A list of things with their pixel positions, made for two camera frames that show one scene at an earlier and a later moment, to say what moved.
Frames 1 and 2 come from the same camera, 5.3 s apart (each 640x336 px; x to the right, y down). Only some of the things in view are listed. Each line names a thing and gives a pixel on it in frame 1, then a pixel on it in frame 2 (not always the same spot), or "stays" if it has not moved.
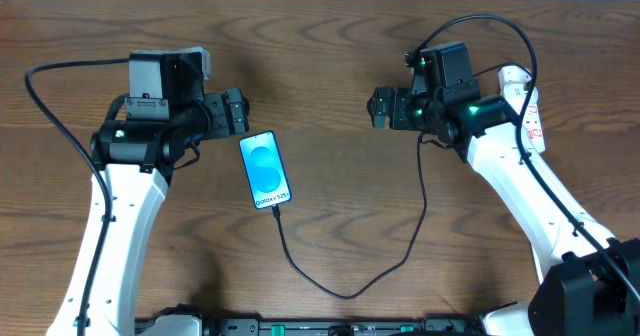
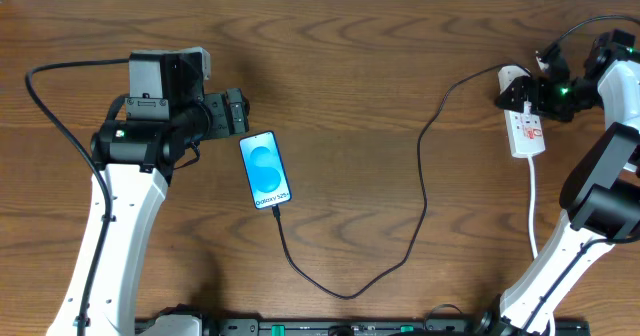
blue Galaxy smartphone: (265, 170) stays
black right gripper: (400, 109) -> (523, 94)
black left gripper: (220, 114) stays
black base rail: (239, 326) stays
